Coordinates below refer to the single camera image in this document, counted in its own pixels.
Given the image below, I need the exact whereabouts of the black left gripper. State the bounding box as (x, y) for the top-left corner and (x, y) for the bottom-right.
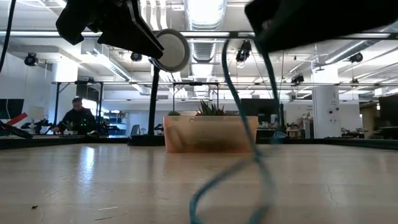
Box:
(93, 0), (165, 60)

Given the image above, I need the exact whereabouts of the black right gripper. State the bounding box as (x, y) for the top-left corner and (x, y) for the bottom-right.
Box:
(244, 0), (352, 52)

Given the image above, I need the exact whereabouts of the teal rubber band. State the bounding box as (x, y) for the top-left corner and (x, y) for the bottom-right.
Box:
(188, 39), (281, 224)

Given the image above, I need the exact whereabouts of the orange translucent plastic bin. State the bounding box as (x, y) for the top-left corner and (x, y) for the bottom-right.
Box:
(164, 115), (259, 154)

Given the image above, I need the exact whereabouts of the black desk lamp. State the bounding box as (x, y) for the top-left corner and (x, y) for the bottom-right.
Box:
(127, 28), (191, 147)

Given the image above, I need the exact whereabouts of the blue storage shelf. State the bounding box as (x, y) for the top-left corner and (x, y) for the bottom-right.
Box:
(108, 110), (128, 136)

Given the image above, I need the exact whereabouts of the white pillar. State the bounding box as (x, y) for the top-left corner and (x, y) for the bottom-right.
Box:
(312, 85), (342, 139)

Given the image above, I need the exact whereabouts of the small green potted plant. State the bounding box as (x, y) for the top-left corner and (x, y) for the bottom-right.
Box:
(195, 99), (227, 118)

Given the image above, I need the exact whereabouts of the person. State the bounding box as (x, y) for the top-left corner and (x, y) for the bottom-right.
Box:
(52, 96), (98, 136)

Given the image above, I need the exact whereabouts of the red slanted bar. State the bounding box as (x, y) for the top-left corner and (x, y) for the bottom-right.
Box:
(5, 112), (29, 126)

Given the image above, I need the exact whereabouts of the black slanted bar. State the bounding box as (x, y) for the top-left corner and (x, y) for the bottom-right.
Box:
(0, 120), (34, 140)

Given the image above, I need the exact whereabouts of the black frame beam with lights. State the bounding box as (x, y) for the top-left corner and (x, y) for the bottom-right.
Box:
(0, 29), (398, 40)

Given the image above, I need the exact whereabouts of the silver ventilation duct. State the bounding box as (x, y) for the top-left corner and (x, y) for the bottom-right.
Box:
(183, 0), (228, 98)

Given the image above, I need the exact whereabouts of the black background rig frame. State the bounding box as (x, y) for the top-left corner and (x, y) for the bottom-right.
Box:
(172, 81), (220, 116)
(51, 80), (105, 135)

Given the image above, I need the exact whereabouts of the black hanging cable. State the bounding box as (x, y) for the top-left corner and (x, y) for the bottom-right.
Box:
(0, 0), (17, 74)

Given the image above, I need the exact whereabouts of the black aluminium table frame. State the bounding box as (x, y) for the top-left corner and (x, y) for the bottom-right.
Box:
(0, 135), (398, 151)

